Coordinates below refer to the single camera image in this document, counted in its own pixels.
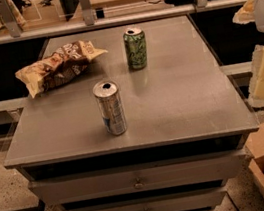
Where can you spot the brown chip bag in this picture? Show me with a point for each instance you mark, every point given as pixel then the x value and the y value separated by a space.
pixel 59 68

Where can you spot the green soda can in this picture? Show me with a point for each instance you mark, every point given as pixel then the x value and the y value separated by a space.
pixel 135 47

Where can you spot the silver redbull can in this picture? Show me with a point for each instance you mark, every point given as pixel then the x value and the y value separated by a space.
pixel 110 104

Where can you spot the grey drawer cabinet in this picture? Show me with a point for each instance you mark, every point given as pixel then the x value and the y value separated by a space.
pixel 186 129

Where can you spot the top drawer knob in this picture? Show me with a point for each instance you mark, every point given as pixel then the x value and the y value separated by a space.
pixel 138 184

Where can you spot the middle metal rail bracket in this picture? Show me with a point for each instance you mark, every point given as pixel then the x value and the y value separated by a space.
pixel 87 12

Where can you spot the left metal rail bracket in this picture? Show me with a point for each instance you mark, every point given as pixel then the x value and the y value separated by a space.
pixel 9 19

